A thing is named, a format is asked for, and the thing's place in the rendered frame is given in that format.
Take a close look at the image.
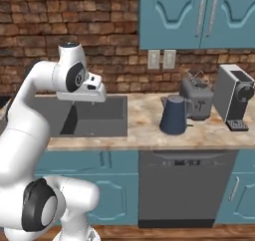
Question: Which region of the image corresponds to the teal base cupboard door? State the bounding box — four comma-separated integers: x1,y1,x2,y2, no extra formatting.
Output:
214,170,255,226
34,172,140,227

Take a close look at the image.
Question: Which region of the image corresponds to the teal wall cupboard door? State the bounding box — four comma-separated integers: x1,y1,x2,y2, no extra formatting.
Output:
199,0,255,50
138,0,211,51

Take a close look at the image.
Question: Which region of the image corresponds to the grey kitchen sink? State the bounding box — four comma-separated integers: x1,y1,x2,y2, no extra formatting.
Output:
27,95,129,138

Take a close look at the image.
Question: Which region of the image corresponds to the silver cupboard handle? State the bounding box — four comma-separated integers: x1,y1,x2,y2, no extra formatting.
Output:
228,175,241,202
205,0,220,39
194,0,208,39

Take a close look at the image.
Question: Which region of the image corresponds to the teal drawer front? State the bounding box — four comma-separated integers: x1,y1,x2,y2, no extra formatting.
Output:
231,148,255,174
34,150,140,175

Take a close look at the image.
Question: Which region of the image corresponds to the white wall outlet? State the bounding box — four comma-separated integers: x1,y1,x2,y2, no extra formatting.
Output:
162,49,177,70
146,49,161,71

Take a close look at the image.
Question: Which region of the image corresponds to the grey dishwasher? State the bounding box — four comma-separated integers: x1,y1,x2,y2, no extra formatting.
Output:
137,149,239,229

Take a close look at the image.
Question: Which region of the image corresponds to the dark blue electric kettle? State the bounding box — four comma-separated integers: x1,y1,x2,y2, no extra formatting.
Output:
158,94,194,135

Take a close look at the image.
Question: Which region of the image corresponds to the grey toaster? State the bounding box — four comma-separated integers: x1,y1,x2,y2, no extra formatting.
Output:
179,70,215,121

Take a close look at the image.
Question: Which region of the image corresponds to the grey and black coffee machine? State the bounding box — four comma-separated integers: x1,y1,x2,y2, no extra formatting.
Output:
212,63,255,132

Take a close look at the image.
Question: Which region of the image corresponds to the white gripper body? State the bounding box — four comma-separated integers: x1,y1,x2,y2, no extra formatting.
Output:
55,85,108,104

